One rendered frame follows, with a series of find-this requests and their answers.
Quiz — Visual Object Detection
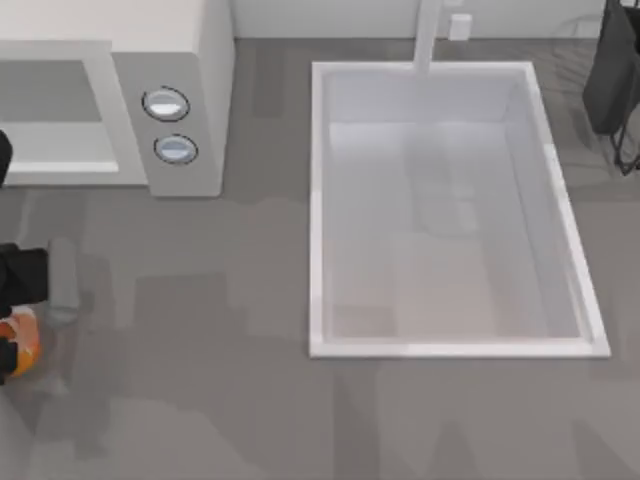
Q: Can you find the white sink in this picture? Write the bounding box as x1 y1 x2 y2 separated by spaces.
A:
306 60 613 361

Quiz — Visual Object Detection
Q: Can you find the pale grey rounded box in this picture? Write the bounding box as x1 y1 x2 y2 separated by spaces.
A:
46 238 82 322

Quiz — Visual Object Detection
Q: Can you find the pale microwave door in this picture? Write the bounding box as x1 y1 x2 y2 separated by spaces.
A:
0 41 151 189

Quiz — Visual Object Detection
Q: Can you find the orange cup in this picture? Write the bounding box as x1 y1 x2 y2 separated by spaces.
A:
0 306 41 379

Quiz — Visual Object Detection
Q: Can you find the small round microwave knob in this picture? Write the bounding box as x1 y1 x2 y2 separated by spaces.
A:
152 133 200 166

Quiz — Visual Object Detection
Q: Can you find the tall white tap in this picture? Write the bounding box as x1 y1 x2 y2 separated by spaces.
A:
411 0 437 77

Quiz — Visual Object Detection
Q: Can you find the pale microwave oven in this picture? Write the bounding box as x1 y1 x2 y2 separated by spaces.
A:
0 0 237 200

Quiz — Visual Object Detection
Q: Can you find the small white tap handle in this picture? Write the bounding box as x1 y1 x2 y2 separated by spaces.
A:
448 13 473 42

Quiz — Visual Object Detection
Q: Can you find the large round microwave knob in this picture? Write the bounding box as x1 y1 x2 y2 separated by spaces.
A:
141 85 192 123

